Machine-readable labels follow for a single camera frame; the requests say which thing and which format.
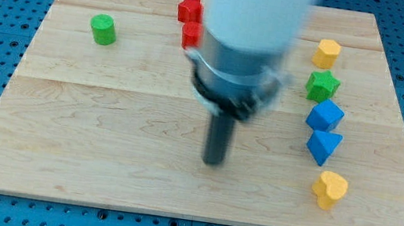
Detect blue triangle block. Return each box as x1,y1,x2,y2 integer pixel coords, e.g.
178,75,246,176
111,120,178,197
306,129,344,166

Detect yellow hexagon block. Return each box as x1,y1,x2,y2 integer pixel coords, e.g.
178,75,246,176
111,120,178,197
311,38,342,69

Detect light wooden board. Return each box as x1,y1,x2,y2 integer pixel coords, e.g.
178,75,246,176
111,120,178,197
0,0,404,226

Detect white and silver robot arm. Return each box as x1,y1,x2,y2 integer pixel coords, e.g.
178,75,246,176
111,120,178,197
186,0,318,121

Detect green cylinder block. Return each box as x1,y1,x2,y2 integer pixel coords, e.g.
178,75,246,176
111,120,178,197
90,13,117,46

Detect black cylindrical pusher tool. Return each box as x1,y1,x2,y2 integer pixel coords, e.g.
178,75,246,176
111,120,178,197
202,114,235,166

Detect green star block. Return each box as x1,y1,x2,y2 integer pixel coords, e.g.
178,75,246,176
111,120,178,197
305,70,341,103

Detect red star block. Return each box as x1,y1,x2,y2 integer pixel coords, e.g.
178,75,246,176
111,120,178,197
177,0,203,23

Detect blue cube block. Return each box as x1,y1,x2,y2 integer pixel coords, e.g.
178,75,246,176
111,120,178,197
305,99,345,132

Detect yellow heart block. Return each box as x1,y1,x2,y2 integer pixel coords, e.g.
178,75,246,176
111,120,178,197
312,171,349,210

